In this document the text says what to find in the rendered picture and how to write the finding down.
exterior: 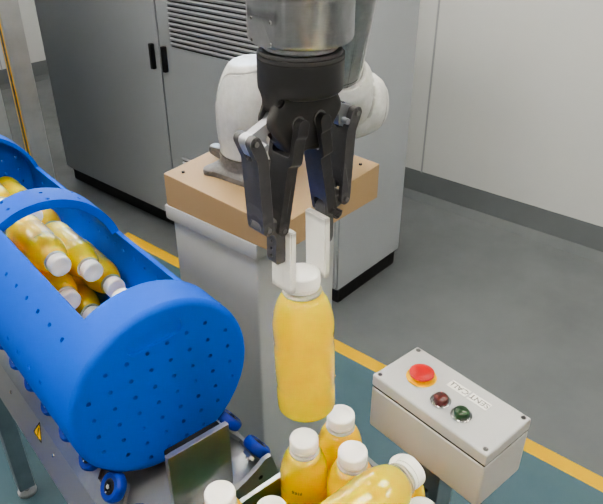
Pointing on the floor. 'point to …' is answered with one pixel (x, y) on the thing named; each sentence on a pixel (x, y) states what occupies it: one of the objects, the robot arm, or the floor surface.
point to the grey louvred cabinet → (205, 104)
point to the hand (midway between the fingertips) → (301, 251)
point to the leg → (8, 432)
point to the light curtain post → (22, 81)
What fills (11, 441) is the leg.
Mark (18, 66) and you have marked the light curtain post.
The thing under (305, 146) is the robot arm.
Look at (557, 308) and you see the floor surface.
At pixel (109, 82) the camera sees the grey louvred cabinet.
